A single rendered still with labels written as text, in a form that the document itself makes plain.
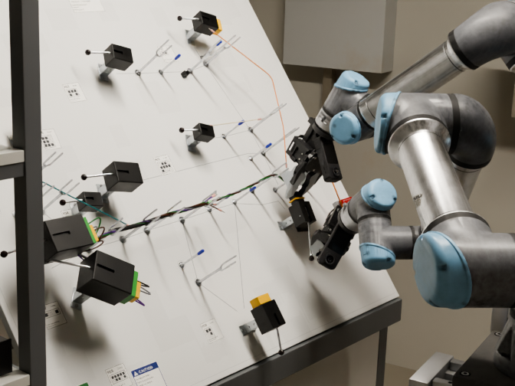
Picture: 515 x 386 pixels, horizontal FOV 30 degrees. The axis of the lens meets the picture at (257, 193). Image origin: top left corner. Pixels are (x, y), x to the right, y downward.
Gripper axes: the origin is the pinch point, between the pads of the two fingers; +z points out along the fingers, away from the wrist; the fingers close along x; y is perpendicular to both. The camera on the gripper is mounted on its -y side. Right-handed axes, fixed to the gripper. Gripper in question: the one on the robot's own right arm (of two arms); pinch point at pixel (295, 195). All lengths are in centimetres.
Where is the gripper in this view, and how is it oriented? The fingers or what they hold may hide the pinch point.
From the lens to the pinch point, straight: 246.7
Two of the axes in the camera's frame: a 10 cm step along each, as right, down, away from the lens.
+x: -7.1, 0.1, -7.1
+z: -4.4, 7.8, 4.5
